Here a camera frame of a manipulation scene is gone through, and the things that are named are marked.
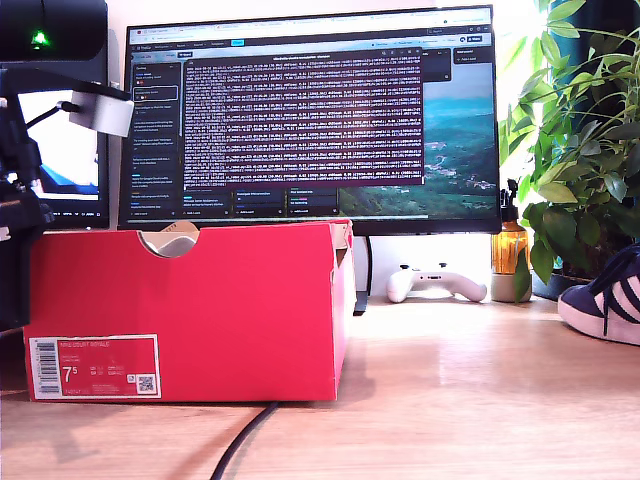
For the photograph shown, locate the amber pump bottle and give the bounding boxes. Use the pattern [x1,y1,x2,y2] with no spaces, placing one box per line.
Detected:
[490,179,530,276]

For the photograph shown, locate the red cardboard shoebox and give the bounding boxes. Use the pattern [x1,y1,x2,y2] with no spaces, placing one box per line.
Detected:
[23,218,355,404]

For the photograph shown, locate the thin black camera cable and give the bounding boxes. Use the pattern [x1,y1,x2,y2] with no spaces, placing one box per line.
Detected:
[24,101,76,129]

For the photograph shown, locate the white game controller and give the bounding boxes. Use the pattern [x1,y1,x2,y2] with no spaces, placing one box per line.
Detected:
[385,263,489,305]

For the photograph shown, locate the large black computer monitor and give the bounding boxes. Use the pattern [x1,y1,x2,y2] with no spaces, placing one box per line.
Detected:
[117,5,503,235]

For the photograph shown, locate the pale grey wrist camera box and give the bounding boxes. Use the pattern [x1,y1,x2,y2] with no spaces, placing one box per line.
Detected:
[14,74,134,139]

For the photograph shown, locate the black monitor stand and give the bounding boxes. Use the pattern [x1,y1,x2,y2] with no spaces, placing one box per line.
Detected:
[352,234,374,316]

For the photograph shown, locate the black plant pot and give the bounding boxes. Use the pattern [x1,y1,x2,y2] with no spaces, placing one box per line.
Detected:
[531,269,594,302]

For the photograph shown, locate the green leafy houseplant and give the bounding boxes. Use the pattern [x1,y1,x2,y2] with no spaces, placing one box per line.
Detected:
[499,0,640,286]

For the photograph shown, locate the pale round pot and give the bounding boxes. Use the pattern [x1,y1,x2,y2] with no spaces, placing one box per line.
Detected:
[489,272,534,305]

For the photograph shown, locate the small black computer monitor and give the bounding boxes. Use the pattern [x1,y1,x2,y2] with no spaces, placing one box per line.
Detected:
[0,58,110,230]

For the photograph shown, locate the black table cable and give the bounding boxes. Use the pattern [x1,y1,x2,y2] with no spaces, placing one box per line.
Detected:
[209,401,280,480]

